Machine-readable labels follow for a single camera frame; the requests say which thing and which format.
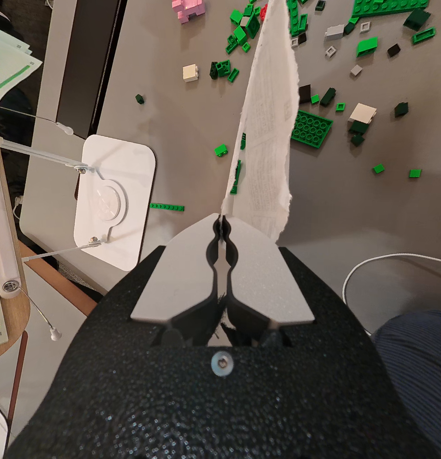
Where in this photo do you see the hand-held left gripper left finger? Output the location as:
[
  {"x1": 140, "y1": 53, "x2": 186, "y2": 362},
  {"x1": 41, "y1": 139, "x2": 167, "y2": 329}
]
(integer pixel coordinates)
[{"x1": 130, "y1": 214, "x2": 226, "y2": 346}]

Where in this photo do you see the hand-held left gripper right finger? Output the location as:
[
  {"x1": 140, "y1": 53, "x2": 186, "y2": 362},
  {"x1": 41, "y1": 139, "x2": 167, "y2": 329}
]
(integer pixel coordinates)
[{"x1": 223, "y1": 215, "x2": 316, "y2": 347}]

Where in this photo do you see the white printed paper bag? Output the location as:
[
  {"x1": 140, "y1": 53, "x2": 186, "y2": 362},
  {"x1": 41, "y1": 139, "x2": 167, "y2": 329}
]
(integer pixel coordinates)
[{"x1": 220, "y1": 0, "x2": 301, "y2": 346}]

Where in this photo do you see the grey desk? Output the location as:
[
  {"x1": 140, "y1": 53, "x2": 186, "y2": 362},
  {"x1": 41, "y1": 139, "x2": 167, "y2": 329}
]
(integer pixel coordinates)
[{"x1": 19, "y1": 0, "x2": 441, "y2": 334}]

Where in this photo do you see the wood-edged pale desk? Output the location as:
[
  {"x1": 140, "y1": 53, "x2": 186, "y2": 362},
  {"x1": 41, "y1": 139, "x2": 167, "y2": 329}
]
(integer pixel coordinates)
[{"x1": 0, "y1": 242, "x2": 99, "y2": 459}]

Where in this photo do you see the grey felt divider strip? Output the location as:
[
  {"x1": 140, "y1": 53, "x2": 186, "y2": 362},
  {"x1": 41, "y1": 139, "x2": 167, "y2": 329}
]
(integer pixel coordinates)
[{"x1": 55, "y1": 260, "x2": 102, "y2": 300}]

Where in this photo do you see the large green toy plate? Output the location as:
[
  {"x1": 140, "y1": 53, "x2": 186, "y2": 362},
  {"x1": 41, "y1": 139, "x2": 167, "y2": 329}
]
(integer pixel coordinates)
[
  {"x1": 291, "y1": 109, "x2": 333, "y2": 149},
  {"x1": 351, "y1": 0, "x2": 430, "y2": 18}
]

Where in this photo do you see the person's trousered leg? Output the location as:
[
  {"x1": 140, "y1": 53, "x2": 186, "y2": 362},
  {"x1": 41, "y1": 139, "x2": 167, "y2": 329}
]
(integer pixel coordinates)
[{"x1": 371, "y1": 310, "x2": 441, "y2": 459}]

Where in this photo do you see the white book stand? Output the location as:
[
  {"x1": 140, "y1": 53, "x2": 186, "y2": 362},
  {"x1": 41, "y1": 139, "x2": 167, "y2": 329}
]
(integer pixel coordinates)
[{"x1": 0, "y1": 140, "x2": 129, "y2": 259}]

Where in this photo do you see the large white toy brick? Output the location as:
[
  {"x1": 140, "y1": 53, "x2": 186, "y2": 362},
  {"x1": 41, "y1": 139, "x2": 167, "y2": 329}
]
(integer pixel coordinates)
[{"x1": 349, "y1": 103, "x2": 378, "y2": 124}]

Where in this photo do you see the pile of green toy bricks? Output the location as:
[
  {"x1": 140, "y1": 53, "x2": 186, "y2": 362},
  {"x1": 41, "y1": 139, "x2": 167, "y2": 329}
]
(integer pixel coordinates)
[{"x1": 210, "y1": 0, "x2": 438, "y2": 148}]

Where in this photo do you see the green sloped toy brick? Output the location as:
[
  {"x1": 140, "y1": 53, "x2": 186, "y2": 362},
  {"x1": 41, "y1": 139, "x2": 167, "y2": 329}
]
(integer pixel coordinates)
[{"x1": 357, "y1": 37, "x2": 379, "y2": 58}]

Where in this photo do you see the pink toy pig figure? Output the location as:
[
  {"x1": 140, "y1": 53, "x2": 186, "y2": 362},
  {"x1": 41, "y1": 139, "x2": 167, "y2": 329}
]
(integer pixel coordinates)
[{"x1": 172, "y1": 0, "x2": 206, "y2": 24}]

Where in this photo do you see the white cable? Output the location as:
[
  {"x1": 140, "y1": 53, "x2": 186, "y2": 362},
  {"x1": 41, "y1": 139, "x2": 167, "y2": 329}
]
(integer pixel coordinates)
[{"x1": 342, "y1": 253, "x2": 441, "y2": 336}]

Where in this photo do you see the white bulb-ended cord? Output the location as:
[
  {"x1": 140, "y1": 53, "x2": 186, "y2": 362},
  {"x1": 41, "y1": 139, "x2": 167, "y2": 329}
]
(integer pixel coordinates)
[
  {"x1": 17, "y1": 285, "x2": 62, "y2": 341},
  {"x1": 0, "y1": 105, "x2": 74, "y2": 136}
]

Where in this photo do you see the black desk cable cover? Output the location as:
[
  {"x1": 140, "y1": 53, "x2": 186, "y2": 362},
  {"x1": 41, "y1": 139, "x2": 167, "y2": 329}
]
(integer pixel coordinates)
[{"x1": 55, "y1": 0, "x2": 128, "y2": 138}]

